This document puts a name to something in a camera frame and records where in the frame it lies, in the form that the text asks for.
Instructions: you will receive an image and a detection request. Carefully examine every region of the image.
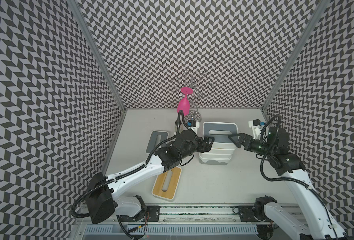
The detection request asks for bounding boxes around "bamboo lid box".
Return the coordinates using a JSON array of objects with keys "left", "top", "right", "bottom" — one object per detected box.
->
[
  {"left": 201, "top": 149, "right": 235, "bottom": 159},
  {"left": 152, "top": 167, "right": 182, "bottom": 202},
  {"left": 211, "top": 142, "right": 237, "bottom": 150}
]

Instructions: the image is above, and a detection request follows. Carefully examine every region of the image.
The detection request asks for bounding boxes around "grey lid box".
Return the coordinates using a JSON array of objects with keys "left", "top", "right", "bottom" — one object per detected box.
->
[
  {"left": 146, "top": 131, "right": 169, "bottom": 154},
  {"left": 203, "top": 122, "right": 238, "bottom": 144}
]

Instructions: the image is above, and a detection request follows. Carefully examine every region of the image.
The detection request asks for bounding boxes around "bamboo lid box back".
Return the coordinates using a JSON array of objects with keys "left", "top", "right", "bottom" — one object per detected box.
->
[{"left": 211, "top": 142, "right": 237, "bottom": 150}]

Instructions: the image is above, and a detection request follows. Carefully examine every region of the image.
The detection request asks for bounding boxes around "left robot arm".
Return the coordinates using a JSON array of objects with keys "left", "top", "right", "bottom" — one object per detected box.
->
[{"left": 85, "top": 130, "right": 215, "bottom": 224}]

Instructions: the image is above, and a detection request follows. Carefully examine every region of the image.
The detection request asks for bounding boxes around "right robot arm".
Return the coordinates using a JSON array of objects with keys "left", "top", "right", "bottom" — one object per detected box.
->
[{"left": 228, "top": 127, "right": 350, "bottom": 240}]

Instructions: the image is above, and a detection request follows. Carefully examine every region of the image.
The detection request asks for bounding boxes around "pink plastic goblet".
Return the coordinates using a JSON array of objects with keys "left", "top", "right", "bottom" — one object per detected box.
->
[{"left": 177, "top": 87, "right": 194, "bottom": 116}]

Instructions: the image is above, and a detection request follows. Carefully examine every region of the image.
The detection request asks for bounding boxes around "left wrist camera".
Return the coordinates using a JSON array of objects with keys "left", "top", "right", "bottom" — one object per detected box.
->
[{"left": 187, "top": 119, "right": 200, "bottom": 133}]

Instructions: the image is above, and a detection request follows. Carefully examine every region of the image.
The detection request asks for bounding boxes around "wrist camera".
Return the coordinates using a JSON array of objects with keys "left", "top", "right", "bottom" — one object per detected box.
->
[
  {"left": 248, "top": 119, "right": 263, "bottom": 139},
  {"left": 187, "top": 119, "right": 200, "bottom": 133}
]

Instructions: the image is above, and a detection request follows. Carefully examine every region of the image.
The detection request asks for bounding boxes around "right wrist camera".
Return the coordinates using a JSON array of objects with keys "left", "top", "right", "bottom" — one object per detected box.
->
[{"left": 248, "top": 119, "right": 263, "bottom": 139}]

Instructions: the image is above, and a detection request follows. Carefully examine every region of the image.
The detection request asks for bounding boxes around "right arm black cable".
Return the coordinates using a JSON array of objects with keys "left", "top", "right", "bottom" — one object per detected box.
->
[{"left": 259, "top": 114, "right": 327, "bottom": 208}]

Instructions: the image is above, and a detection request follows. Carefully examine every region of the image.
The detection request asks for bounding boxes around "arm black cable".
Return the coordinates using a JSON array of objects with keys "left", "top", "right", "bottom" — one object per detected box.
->
[
  {"left": 70, "top": 163, "right": 148, "bottom": 219},
  {"left": 259, "top": 114, "right": 327, "bottom": 208}
]

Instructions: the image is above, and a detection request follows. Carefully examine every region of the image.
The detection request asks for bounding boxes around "aluminium front rail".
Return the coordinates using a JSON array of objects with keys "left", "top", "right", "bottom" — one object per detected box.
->
[{"left": 72, "top": 203, "right": 327, "bottom": 240}]

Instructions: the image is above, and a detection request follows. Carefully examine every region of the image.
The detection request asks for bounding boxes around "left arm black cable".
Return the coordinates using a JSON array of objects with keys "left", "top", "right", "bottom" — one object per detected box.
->
[{"left": 70, "top": 163, "right": 148, "bottom": 219}]

